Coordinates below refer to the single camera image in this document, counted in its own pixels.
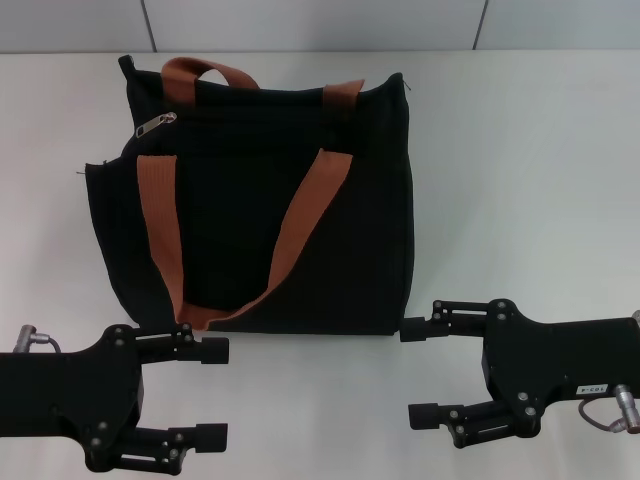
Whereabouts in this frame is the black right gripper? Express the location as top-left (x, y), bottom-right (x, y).
top-left (399, 298), bottom-right (640, 449)

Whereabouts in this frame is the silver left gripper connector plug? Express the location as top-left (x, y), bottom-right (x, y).
top-left (18, 324), bottom-right (59, 354)

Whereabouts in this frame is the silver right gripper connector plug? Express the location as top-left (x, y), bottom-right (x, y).
top-left (613, 383), bottom-right (640, 416)

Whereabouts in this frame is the black bag with brown handles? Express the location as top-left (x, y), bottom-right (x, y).
top-left (74, 54), bottom-right (416, 337)

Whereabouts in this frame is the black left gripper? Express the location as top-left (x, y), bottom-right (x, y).
top-left (0, 322), bottom-right (231, 474)

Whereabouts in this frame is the grey right gripper cable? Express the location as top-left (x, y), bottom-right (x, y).
top-left (577, 399), bottom-right (640, 432)

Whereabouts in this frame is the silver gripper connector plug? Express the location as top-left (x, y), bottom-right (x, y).
top-left (613, 383), bottom-right (640, 416)
top-left (18, 324), bottom-right (59, 354)

